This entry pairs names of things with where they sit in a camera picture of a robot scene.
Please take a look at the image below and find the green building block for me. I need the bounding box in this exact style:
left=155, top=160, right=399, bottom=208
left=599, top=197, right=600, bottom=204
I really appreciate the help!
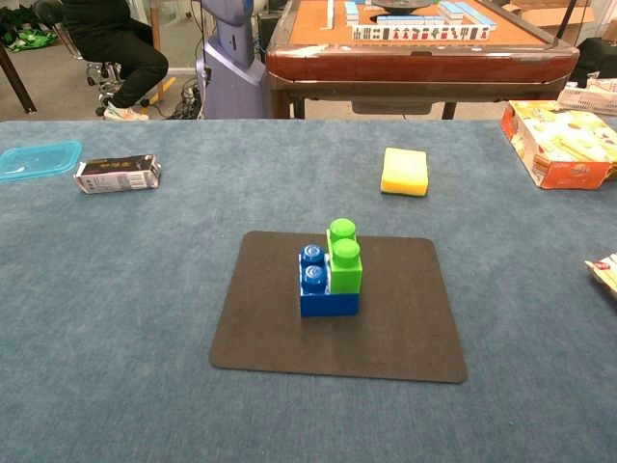
left=326, top=217, right=363, bottom=295

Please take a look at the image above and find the blue building block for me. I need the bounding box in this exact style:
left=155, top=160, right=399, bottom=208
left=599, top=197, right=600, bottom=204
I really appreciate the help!
left=297, top=243, right=361, bottom=318

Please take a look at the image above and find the yellow sponge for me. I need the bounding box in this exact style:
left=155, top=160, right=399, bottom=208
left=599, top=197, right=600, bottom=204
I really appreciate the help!
left=380, top=147, right=430, bottom=198

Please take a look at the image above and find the black rectangular mat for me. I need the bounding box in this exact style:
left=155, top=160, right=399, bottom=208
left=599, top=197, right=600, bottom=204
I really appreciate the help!
left=208, top=230, right=469, bottom=385

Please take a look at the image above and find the brown mahjong table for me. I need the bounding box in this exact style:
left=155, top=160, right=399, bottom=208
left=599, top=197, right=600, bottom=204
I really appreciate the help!
left=264, top=0, right=580, bottom=121

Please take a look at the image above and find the black white small carton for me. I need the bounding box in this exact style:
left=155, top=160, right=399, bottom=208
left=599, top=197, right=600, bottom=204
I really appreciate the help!
left=73, top=153, right=163, bottom=195

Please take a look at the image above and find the blue felt table cloth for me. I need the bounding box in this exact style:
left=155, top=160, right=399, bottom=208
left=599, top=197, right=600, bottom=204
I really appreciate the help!
left=0, top=119, right=617, bottom=463

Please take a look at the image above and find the mahjong tile row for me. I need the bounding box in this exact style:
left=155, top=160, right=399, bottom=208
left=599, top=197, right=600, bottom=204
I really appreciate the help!
left=351, top=23, right=497, bottom=42

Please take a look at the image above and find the black office chair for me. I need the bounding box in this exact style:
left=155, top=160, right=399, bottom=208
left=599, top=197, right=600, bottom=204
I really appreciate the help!
left=33, top=0, right=151, bottom=117

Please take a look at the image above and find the person in black clothes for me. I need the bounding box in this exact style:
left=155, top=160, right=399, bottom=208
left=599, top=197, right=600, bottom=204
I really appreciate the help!
left=62, top=0, right=170, bottom=122

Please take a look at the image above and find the orange snack box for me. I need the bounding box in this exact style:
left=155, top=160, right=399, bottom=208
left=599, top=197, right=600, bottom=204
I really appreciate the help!
left=499, top=99, right=617, bottom=190

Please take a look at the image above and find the clear blue plastic lid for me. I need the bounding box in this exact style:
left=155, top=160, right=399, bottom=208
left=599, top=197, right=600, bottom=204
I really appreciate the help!
left=0, top=140, right=83, bottom=183

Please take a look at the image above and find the red white snack wrapper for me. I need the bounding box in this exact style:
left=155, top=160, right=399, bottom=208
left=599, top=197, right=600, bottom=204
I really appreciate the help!
left=583, top=253, right=617, bottom=305

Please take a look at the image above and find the white plastic basket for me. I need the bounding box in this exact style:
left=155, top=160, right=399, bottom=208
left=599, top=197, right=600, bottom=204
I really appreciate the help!
left=557, top=79, right=617, bottom=117

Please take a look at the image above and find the dark wooden table leg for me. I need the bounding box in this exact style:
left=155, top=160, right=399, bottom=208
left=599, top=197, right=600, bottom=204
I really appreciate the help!
left=0, top=42, right=38, bottom=115

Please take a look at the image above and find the black tripod stand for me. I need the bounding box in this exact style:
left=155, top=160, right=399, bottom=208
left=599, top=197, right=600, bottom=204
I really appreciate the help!
left=551, top=0, right=578, bottom=47

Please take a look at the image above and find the black bag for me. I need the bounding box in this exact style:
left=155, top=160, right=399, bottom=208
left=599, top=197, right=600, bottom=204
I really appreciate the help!
left=576, top=37, right=617, bottom=88

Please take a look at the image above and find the green bag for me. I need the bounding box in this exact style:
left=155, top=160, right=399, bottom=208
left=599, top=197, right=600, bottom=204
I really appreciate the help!
left=0, top=28, right=52, bottom=53

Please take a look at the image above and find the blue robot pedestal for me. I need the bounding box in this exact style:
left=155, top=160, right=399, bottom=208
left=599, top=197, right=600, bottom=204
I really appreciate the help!
left=195, top=0, right=268, bottom=121

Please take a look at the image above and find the black cable bundle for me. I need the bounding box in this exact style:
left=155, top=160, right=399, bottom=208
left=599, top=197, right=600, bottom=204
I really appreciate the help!
left=166, top=79, right=203, bottom=121

